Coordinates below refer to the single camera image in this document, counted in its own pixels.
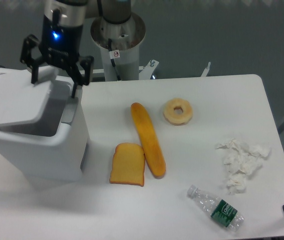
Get crumpled white tissue paper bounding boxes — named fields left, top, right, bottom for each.
left=215, top=138, right=272, bottom=195

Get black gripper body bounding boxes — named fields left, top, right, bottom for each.
left=39, top=21, right=83, bottom=69

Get white trash can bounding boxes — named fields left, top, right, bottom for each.
left=0, top=74, right=89, bottom=181

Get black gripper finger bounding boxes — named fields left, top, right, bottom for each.
left=20, top=34, right=47, bottom=84
left=68, top=55, right=94, bottom=99

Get white metal table frame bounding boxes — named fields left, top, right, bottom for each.
left=93, top=59, right=211, bottom=80

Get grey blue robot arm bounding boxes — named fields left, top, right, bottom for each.
left=20, top=0, right=94, bottom=97

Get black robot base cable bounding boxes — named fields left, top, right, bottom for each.
left=108, top=37, right=121, bottom=82

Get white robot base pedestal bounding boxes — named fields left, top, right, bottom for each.
left=90, top=13, right=146, bottom=82

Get clear plastic water bottle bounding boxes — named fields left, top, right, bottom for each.
left=187, top=185, right=245, bottom=232

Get white trash can lid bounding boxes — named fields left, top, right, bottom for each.
left=0, top=66, right=58, bottom=127

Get pale glazed donut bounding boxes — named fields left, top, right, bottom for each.
left=163, top=98, right=193, bottom=126

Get long orange baguette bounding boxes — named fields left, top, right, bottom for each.
left=131, top=102, right=166, bottom=179

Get toast bread slice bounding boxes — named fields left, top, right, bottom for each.
left=109, top=142, right=145, bottom=187

